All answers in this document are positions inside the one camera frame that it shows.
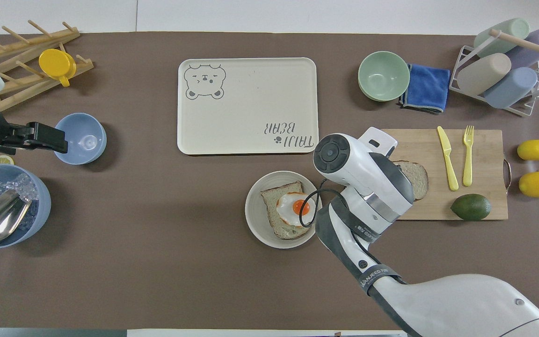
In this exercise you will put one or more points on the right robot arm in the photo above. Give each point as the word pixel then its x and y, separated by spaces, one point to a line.
pixel 442 304

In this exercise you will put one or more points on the cream round plate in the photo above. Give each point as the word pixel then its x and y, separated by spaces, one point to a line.
pixel 256 220

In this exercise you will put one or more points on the lemon slice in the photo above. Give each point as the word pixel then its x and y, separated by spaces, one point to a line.
pixel 3 160

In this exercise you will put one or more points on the clear ice cubes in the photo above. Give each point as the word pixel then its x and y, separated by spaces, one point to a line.
pixel 22 185

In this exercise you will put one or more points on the blue ice bucket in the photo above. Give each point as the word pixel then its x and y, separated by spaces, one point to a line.
pixel 40 210

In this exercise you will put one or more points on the wooden dish rack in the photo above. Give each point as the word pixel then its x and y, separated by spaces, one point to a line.
pixel 26 44

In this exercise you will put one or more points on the yellow plastic cup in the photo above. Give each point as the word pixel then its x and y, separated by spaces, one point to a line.
pixel 55 63

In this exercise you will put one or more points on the small blue bowl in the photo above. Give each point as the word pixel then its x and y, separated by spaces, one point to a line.
pixel 84 140

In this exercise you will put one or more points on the cream tray with bear print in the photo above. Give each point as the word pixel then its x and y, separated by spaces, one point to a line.
pixel 251 100

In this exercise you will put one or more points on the bread slice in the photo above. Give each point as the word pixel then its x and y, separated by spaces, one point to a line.
pixel 419 180
pixel 272 206

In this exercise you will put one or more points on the fried egg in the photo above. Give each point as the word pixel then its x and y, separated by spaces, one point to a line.
pixel 290 208

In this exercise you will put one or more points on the green bowl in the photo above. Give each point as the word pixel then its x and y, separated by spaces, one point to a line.
pixel 383 75

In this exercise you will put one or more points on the blue cloth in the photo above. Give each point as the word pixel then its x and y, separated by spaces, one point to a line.
pixel 426 86

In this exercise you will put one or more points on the yellow plastic knife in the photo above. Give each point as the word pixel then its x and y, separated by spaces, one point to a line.
pixel 447 157

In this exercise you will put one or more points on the yellow plastic fork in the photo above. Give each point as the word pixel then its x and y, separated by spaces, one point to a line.
pixel 468 161

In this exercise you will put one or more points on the green avocado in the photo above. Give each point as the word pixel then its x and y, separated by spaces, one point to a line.
pixel 470 207

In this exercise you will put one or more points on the wooden cutting board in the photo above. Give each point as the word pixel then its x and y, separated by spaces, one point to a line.
pixel 484 164

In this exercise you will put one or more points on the beige tumbler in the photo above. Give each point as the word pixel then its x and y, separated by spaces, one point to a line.
pixel 484 72

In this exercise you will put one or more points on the blue tumbler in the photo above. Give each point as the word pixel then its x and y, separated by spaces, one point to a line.
pixel 513 86

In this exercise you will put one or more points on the green tumbler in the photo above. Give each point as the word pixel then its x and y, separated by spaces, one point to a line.
pixel 508 30

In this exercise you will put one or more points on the yellow lemon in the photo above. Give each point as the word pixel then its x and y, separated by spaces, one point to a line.
pixel 538 184
pixel 535 150

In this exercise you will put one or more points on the purple tumbler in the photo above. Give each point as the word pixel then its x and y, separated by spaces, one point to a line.
pixel 538 44

